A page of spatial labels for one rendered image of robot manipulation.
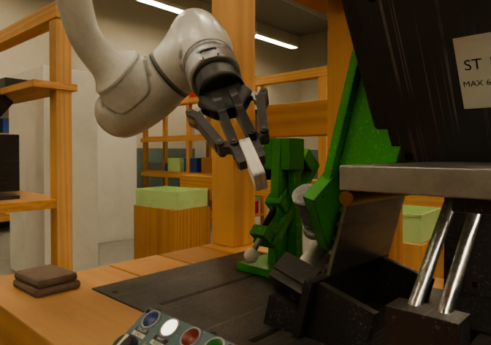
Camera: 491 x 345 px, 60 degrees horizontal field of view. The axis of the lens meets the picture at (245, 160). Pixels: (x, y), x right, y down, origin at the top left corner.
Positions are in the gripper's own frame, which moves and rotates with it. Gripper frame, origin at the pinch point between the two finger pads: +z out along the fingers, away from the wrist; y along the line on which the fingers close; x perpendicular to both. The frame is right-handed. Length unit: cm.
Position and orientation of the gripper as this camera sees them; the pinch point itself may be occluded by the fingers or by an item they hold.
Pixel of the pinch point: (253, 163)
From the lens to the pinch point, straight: 54.3
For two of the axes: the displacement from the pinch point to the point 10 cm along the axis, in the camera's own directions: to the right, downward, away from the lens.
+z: 2.7, 6.5, -7.1
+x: 1.4, 7.0, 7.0
